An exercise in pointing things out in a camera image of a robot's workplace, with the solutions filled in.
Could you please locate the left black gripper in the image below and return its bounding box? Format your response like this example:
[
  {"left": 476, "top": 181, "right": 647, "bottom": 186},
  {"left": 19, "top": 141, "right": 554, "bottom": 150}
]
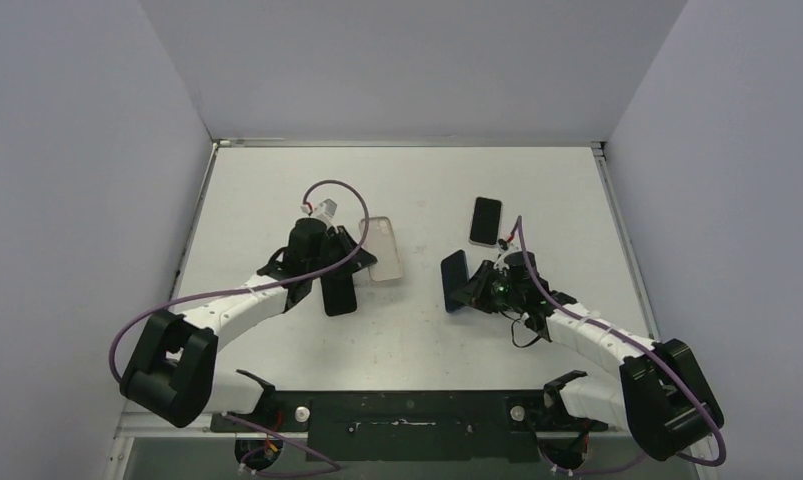
[{"left": 308, "top": 225, "right": 376, "bottom": 279}]

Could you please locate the phone pink case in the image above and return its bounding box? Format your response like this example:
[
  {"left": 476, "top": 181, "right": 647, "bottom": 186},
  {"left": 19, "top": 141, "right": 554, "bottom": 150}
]
[
  {"left": 359, "top": 216, "right": 404, "bottom": 282},
  {"left": 468, "top": 197, "right": 503, "bottom": 246}
]

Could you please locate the blue-edged black phone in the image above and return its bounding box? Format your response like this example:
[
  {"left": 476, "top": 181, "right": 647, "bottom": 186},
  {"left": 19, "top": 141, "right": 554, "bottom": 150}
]
[{"left": 440, "top": 249, "right": 469, "bottom": 314}]

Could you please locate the black phone case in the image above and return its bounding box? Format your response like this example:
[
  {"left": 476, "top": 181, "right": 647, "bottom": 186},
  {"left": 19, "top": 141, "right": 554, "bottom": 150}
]
[{"left": 320, "top": 275, "right": 358, "bottom": 317}]

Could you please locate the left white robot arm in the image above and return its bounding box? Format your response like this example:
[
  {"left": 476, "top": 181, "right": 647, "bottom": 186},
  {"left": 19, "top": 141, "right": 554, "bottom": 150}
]
[{"left": 118, "top": 218, "right": 378, "bottom": 431}]

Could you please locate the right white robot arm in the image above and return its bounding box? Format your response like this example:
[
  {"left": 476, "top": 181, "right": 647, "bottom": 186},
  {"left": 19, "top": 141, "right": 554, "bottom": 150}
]
[{"left": 440, "top": 251, "right": 725, "bottom": 461}]

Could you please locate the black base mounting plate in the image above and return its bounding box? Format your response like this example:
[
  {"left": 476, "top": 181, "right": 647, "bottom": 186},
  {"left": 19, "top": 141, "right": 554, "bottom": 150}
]
[{"left": 244, "top": 389, "right": 608, "bottom": 463}]

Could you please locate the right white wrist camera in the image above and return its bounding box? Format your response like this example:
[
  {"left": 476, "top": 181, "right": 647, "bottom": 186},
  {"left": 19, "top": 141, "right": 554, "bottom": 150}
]
[{"left": 495, "top": 235, "right": 520, "bottom": 265}]

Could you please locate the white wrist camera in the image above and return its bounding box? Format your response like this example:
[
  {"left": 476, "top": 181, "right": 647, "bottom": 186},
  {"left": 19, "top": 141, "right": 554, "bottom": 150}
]
[
  {"left": 301, "top": 199, "right": 338, "bottom": 228},
  {"left": 495, "top": 235, "right": 520, "bottom": 265}
]

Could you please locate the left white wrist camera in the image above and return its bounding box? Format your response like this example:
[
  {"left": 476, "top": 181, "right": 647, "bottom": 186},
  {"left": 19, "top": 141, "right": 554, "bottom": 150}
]
[{"left": 301, "top": 199, "right": 338, "bottom": 228}]

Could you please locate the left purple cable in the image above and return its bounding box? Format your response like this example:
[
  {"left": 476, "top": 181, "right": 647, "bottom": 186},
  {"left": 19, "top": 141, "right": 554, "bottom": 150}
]
[{"left": 108, "top": 179, "right": 371, "bottom": 478}]

